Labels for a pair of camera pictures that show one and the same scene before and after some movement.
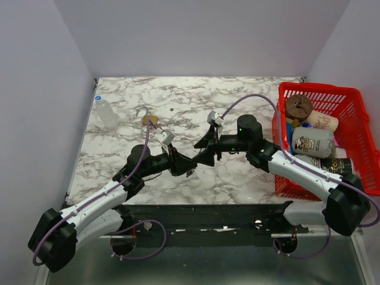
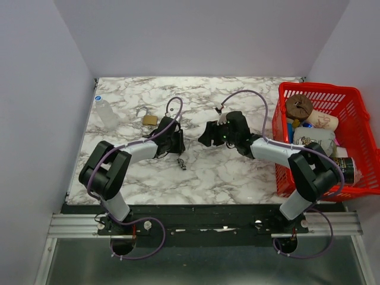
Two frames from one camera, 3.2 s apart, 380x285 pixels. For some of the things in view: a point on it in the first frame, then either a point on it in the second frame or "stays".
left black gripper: (179, 164) → (180, 147)
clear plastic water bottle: (109, 119) stays
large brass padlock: (154, 119) stays
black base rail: (209, 225) stays
